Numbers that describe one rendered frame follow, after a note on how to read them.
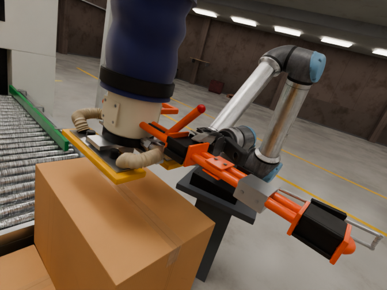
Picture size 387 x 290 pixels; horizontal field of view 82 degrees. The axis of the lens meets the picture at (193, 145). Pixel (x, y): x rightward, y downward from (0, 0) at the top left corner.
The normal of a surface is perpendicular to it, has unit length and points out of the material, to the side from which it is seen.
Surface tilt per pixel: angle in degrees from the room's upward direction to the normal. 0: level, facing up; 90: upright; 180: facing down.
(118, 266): 0
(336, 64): 90
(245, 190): 90
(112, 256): 0
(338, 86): 90
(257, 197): 90
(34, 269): 0
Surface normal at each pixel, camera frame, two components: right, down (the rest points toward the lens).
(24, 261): 0.26, -0.90
